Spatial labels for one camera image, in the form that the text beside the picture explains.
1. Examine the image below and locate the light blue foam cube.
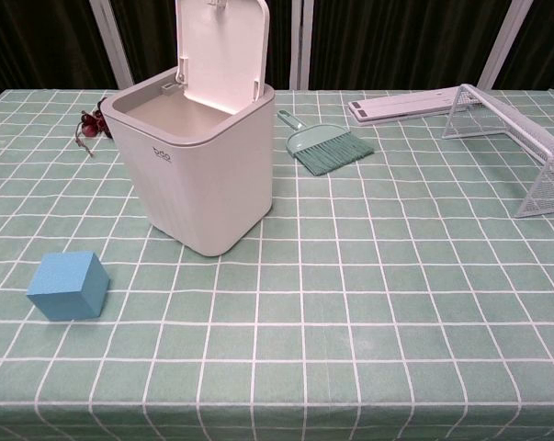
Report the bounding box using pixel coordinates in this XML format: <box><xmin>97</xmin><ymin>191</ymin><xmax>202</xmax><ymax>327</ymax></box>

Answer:
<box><xmin>26</xmin><ymin>251</ymin><xmax>110</xmax><ymax>322</ymax></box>

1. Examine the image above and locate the white plastic trash bin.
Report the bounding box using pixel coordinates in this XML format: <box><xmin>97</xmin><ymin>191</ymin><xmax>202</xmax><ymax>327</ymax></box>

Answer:
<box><xmin>101</xmin><ymin>0</ymin><xmax>277</xmax><ymax>257</ymax></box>

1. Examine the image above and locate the small green hand brush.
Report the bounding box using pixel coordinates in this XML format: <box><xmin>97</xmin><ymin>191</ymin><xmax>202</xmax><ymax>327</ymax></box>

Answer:
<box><xmin>294</xmin><ymin>127</ymin><xmax>376</xmax><ymax>177</ymax></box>

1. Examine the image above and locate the green grid tablecloth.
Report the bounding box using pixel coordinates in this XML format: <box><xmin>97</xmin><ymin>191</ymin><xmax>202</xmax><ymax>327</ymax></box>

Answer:
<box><xmin>0</xmin><ymin>86</ymin><xmax>554</xmax><ymax>441</ymax></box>

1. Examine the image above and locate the small green dustpan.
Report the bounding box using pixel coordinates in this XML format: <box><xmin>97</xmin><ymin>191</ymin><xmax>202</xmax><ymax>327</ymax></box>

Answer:
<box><xmin>277</xmin><ymin>109</ymin><xmax>326</xmax><ymax>154</ymax></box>

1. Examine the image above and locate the white folding laptop stand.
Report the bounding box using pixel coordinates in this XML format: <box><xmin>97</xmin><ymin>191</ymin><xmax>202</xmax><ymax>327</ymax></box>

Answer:
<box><xmin>347</xmin><ymin>87</ymin><xmax>464</xmax><ymax>127</ymax></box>

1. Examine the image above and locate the red berry sprig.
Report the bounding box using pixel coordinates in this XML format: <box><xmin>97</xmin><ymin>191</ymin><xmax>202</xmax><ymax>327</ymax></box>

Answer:
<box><xmin>73</xmin><ymin>96</ymin><xmax>112</xmax><ymax>158</ymax></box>

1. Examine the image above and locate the white partition post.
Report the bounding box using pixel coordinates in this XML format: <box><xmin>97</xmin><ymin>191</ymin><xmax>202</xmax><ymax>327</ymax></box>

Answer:
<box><xmin>89</xmin><ymin>0</ymin><xmax>136</xmax><ymax>91</ymax></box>
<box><xmin>477</xmin><ymin>0</ymin><xmax>535</xmax><ymax>90</ymax></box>
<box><xmin>288</xmin><ymin>0</ymin><xmax>315</xmax><ymax>91</ymax></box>

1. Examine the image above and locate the white wire mesh rack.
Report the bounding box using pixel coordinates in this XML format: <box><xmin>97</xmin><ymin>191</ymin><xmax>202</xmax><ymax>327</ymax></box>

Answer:
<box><xmin>442</xmin><ymin>84</ymin><xmax>554</xmax><ymax>219</ymax></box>

